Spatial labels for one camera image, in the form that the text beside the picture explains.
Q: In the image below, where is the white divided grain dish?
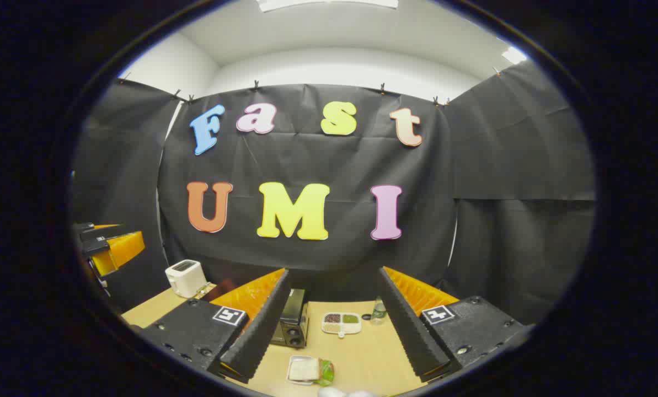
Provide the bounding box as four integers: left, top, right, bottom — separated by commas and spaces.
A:
322, 312, 362, 338

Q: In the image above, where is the white plastic tray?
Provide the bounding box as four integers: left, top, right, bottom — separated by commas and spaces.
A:
286, 355, 321, 385

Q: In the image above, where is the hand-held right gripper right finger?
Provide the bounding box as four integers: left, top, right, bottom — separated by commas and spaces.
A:
377, 266, 528, 383

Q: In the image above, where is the lettuce sandwich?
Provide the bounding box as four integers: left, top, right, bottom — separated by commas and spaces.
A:
288, 357, 335, 387

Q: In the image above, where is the black electric oven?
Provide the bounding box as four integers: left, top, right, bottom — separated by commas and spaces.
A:
270, 288, 310, 349

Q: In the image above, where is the white toaster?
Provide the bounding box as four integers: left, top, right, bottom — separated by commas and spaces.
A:
165, 259, 208, 299

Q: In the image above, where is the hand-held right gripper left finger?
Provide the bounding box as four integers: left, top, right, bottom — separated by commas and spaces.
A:
140, 269, 292, 384

